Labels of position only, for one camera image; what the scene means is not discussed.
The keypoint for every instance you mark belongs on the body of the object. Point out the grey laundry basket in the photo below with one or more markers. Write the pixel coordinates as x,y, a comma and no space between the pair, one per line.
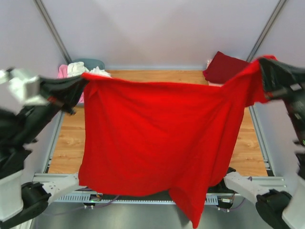
90,64

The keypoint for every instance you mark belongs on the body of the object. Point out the pink crumpled t-shirt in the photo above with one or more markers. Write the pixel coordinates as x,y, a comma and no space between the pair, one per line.
63,74

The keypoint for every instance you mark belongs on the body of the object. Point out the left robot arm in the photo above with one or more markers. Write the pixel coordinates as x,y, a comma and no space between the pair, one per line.
21,202

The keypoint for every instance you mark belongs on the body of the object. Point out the light pink folded t-shirt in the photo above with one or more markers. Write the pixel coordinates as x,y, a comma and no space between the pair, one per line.
215,84

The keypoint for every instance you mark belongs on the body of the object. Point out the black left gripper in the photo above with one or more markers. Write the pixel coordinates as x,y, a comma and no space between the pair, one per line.
65,91

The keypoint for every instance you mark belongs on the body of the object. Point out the dark red folded t-shirt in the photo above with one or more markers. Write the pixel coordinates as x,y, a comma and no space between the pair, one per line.
223,67

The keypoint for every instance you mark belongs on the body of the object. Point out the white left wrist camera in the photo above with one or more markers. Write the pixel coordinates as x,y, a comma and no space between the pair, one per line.
19,87

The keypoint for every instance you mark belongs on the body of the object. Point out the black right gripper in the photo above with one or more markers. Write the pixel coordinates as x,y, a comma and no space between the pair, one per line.
275,76

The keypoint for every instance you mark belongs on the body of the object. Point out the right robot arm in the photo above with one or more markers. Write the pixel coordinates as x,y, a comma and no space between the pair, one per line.
279,209

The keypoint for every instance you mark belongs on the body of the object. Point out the perforated cable duct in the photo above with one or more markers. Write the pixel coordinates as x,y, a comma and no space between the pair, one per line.
90,197

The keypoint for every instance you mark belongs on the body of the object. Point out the white crumpled t-shirt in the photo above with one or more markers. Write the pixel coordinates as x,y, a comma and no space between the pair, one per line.
78,68

